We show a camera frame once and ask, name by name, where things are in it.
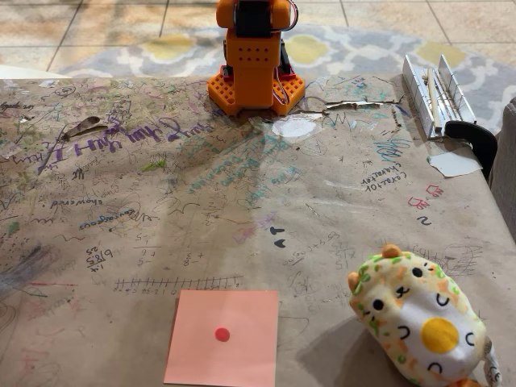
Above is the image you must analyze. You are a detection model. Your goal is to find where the white spotted cat plush toy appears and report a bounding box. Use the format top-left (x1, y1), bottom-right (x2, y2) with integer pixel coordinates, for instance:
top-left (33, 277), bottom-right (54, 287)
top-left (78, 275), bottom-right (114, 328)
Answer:
top-left (347, 243), bottom-right (503, 387)

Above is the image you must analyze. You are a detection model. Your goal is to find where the scribbled brown paper table cover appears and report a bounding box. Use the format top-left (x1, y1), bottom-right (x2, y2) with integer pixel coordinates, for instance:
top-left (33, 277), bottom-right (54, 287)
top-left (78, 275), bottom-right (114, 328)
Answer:
top-left (0, 73), bottom-right (516, 387)

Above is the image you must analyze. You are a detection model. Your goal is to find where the pink square paper sheet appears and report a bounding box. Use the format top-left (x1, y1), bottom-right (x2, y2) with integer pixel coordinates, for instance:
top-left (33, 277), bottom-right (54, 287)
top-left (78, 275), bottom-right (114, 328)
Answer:
top-left (163, 289), bottom-right (280, 387)

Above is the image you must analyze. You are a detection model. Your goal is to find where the grey yellow patterned rug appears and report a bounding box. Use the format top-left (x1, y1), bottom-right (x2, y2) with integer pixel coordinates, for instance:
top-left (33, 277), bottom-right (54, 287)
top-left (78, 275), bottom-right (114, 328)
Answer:
top-left (56, 23), bottom-right (516, 134)

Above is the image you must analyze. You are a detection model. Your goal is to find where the brown dried leaf scrap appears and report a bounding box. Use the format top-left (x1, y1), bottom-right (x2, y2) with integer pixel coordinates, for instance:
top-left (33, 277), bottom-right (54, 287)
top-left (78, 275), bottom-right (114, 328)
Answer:
top-left (60, 115), bottom-right (110, 143)

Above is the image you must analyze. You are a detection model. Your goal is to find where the aluminium miter box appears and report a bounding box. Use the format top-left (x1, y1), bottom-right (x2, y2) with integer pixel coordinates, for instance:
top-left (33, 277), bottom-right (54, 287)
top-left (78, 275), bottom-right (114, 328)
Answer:
top-left (402, 53), bottom-right (478, 140)

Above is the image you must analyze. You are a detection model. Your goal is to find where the white torn paper piece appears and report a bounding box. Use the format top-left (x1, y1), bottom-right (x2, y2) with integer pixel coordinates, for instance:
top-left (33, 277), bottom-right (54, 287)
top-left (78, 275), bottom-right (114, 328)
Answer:
top-left (427, 146), bottom-right (484, 179)

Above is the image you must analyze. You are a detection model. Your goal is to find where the black clamp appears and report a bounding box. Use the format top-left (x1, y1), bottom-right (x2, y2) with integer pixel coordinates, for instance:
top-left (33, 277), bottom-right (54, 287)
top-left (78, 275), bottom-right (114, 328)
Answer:
top-left (443, 119), bottom-right (499, 181)

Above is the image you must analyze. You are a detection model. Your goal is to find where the grey upholstered chair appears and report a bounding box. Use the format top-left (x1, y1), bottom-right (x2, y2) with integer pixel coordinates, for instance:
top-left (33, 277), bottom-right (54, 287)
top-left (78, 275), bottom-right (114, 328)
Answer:
top-left (488, 96), bottom-right (516, 245)

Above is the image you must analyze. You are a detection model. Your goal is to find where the red white servo cable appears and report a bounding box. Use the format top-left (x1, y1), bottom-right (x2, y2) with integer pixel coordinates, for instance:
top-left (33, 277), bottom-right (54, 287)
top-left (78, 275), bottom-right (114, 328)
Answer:
top-left (272, 0), bottom-right (300, 106)

